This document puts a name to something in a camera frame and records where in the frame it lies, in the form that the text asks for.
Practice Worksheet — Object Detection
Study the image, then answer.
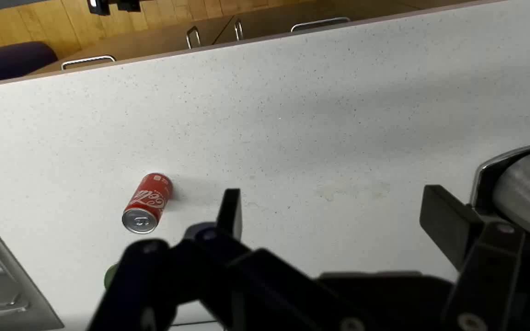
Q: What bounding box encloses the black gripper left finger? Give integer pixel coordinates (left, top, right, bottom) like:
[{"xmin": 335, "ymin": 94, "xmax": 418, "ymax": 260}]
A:
[{"xmin": 89, "ymin": 188, "xmax": 365, "ymax": 331}]

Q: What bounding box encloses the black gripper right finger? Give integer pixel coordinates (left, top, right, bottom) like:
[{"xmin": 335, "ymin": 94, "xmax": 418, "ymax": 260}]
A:
[{"xmin": 418, "ymin": 185, "xmax": 530, "ymax": 331}]

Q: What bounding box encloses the red cola can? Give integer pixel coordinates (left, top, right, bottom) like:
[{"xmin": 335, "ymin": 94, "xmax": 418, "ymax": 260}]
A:
[{"xmin": 120, "ymin": 172, "xmax": 175, "ymax": 236}]

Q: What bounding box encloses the wooden lower cabinet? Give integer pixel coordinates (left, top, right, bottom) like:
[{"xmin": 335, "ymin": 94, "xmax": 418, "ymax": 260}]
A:
[{"xmin": 28, "ymin": 0, "xmax": 482, "ymax": 80}]

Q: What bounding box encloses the green lime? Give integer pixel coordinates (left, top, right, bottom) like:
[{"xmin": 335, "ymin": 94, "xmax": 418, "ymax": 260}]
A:
[{"xmin": 103, "ymin": 264, "xmax": 120, "ymax": 293}]

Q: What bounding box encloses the steel coffee carafe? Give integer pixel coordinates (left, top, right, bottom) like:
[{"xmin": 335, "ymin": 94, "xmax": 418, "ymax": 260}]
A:
[{"xmin": 470, "ymin": 142, "xmax": 530, "ymax": 245}]

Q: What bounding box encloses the dark blue bin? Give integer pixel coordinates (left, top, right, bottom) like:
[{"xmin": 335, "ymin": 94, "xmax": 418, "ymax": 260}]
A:
[{"xmin": 0, "ymin": 41, "xmax": 59, "ymax": 87}]

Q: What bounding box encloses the black stand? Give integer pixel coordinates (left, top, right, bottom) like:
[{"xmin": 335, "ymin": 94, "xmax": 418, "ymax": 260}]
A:
[{"xmin": 85, "ymin": 0, "xmax": 142, "ymax": 17}]

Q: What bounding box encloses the metal drawer handle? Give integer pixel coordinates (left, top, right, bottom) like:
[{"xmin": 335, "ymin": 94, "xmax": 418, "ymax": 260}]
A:
[
  {"xmin": 59, "ymin": 54, "xmax": 118, "ymax": 74},
  {"xmin": 232, "ymin": 19, "xmax": 247, "ymax": 43},
  {"xmin": 182, "ymin": 26, "xmax": 205, "ymax": 52},
  {"xmin": 289, "ymin": 15, "xmax": 354, "ymax": 36}
]

